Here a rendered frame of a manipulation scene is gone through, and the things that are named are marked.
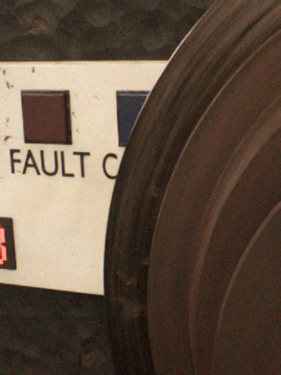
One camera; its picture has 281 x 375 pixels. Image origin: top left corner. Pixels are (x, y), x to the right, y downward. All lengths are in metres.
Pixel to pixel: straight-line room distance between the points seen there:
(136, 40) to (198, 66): 0.18
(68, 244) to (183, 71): 0.25
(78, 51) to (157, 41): 0.07
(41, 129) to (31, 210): 0.07
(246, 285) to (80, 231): 0.30
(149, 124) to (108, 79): 0.16
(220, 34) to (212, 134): 0.05
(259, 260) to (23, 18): 0.36
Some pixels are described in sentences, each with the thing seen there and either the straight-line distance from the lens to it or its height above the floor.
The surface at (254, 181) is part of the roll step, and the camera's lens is 0.42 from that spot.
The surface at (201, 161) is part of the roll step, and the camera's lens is 0.44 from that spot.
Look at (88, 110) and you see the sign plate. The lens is 0.63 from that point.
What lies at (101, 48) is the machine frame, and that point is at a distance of 0.64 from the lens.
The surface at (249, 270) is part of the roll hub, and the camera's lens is 0.38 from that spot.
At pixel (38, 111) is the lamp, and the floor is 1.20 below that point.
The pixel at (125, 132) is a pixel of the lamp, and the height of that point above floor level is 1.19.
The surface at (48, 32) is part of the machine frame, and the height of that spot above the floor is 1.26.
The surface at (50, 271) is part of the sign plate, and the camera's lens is 0.68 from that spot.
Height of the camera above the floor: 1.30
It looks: 14 degrees down
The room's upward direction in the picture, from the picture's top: 3 degrees counter-clockwise
